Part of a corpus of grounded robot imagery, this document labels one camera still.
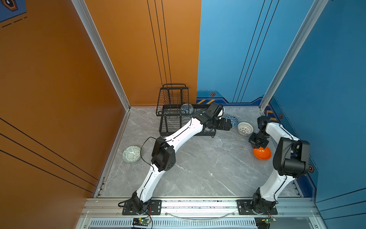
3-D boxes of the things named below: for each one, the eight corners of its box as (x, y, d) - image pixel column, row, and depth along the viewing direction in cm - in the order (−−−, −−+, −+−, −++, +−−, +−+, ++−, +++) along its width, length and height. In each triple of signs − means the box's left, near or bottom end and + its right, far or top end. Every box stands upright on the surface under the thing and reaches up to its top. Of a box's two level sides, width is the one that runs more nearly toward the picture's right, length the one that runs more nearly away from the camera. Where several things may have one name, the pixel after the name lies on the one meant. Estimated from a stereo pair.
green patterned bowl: (122, 163, 91) (120, 160, 87) (127, 148, 97) (124, 145, 94) (138, 163, 91) (136, 160, 87) (141, 148, 97) (140, 145, 94)
